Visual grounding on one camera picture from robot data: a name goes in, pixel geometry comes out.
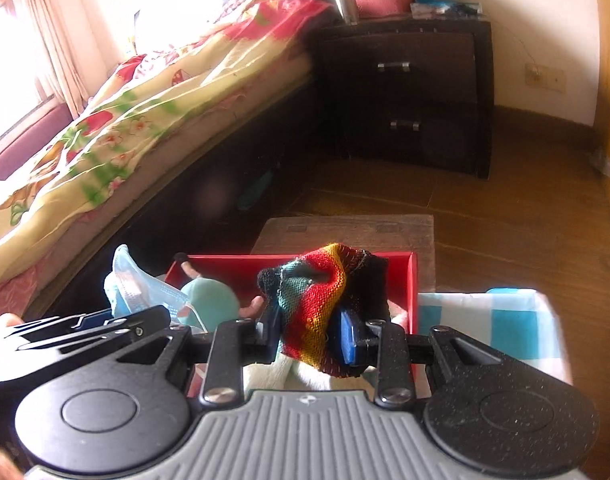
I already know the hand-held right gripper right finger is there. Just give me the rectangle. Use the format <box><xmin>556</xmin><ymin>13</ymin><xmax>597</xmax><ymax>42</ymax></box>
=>
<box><xmin>337</xmin><ymin>309</ymin><xmax>506</xmax><ymax>408</ymax></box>

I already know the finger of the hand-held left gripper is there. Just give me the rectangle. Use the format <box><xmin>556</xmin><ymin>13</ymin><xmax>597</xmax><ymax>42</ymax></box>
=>
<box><xmin>0</xmin><ymin>310</ymin><xmax>113</xmax><ymax>346</ymax></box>
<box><xmin>17</xmin><ymin>306</ymin><xmax>172</xmax><ymax>368</ymax></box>

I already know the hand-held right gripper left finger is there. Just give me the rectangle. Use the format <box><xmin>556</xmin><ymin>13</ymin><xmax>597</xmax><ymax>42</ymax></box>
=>
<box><xmin>115</xmin><ymin>305</ymin><xmax>281</xmax><ymax>408</ymax></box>

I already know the blue face mask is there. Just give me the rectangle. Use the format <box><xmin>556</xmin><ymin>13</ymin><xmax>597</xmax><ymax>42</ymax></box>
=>
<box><xmin>104</xmin><ymin>245</ymin><xmax>208</xmax><ymax>333</ymax></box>

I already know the striped knit sock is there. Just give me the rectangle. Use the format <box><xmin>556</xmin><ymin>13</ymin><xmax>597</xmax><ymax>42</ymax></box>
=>
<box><xmin>256</xmin><ymin>242</ymin><xmax>391</xmax><ymax>378</ymax></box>

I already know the red cardboard box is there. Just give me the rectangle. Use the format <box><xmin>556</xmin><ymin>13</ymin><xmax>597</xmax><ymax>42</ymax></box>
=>
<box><xmin>162</xmin><ymin>251</ymin><xmax>436</xmax><ymax>401</ymax></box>

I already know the green plush toy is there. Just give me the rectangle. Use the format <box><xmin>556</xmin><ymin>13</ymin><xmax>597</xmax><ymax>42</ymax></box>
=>
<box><xmin>177</xmin><ymin>255</ymin><xmax>266</xmax><ymax>333</ymax></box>

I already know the pink patterned bed sheet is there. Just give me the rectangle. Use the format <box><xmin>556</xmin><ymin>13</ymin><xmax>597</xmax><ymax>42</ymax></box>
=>
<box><xmin>0</xmin><ymin>245</ymin><xmax>60</xmax><ymax>313</ymax></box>

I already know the dark wooden bed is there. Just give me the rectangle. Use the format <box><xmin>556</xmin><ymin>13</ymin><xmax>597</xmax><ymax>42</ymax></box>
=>
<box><xmin>0</xmin><ymin>0</ymin><xmax>336</xmax><ymax>321</ymax></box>

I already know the teal cloth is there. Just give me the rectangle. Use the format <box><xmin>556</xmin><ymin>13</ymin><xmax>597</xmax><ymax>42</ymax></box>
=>
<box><xmin>237</xmin><ymin>170</ymin><xmax>276</xmax><ymax>211</ymax></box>

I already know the blue white checked cloth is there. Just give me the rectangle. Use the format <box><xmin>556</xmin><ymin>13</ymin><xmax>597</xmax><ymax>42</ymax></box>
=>
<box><xmin>417</xmin><ymin>287</ymin><xmax>573</xmax><ymax>386</ymax></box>

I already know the maroon window seat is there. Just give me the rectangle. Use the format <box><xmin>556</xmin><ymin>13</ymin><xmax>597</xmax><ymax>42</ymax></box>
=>
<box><xmin>0</xmin><ymin>102</ymin><xmax>73</xmax><ymax>191</ymax></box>

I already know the floral blanket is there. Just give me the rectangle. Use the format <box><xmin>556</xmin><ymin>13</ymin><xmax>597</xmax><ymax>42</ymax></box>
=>
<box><xmin>0</xmin><ymin>0</ymin><xmax>336</xmax><ymax>296</ymax></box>

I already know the dark wooden nightstand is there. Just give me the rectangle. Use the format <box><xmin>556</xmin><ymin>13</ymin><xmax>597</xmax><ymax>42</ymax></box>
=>
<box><xmin>307</xmin><ymin>15</ymin><xmax>496</xmax><ymax>181</ymax></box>

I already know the light curtain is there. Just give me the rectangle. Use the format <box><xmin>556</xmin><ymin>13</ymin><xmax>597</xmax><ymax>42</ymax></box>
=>
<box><xmin>15</xmin><ymin>0</ymin><xmax>116</xmax><ymax>121</ymax></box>

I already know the white blue packet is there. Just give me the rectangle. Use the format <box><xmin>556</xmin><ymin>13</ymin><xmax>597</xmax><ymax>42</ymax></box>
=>
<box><xmin>410</xmin><ymin>2</ymin><xmax>485</xmax><ymax>16</ymax></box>

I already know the thin cable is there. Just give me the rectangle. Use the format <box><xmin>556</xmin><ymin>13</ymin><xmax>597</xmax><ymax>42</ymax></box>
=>
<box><xmin>498</xmin><ymin>22</ymin><xmax>542</xmax><ymax>76</ymax></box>

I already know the wall socket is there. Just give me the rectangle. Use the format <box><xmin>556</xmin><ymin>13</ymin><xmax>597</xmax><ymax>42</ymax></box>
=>
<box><xmin>525</xmin><ymin>62</ymin><xmax>566</xmax><ymax>91</ymax></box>

